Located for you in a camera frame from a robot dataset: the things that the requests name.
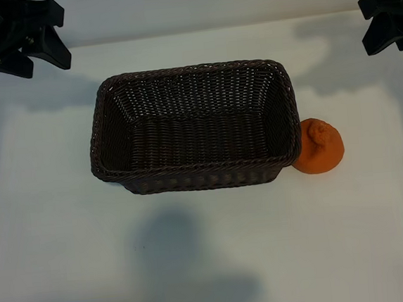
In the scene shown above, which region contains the orange fruit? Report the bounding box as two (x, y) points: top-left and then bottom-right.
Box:
(288, 114), (348, 177)

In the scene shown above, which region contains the dark brown wicker basket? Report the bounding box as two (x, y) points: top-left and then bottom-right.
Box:
(82, 55), (307, 201)

